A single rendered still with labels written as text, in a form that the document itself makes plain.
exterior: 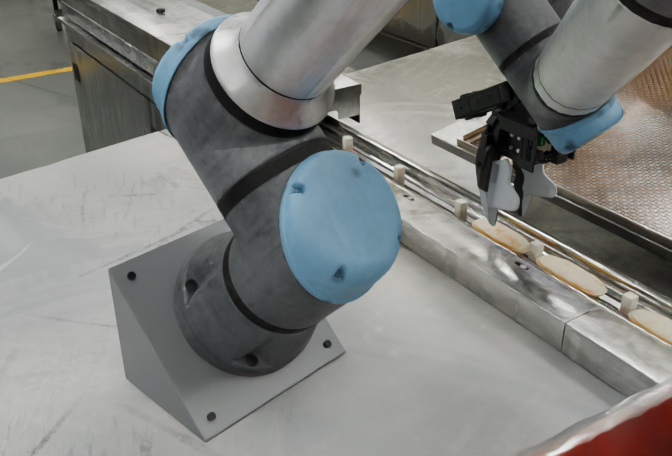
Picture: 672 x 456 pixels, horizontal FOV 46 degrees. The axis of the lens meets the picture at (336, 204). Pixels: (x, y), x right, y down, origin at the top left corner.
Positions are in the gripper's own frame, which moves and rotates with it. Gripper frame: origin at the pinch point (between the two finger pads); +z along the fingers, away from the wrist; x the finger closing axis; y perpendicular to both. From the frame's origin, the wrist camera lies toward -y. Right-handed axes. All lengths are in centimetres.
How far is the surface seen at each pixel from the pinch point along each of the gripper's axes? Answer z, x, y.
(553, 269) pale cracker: 3.3, -1.5, 10.4
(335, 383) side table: 7.1, -31.8, 9.5
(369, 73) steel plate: 7, 32, -75
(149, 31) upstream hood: -3, -8, -101
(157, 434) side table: 7, -50, 6
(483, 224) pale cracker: 3.2, -0.8, -2.5
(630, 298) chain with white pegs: 2.1, -0.6, 20.5
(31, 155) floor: 90, -6, -276
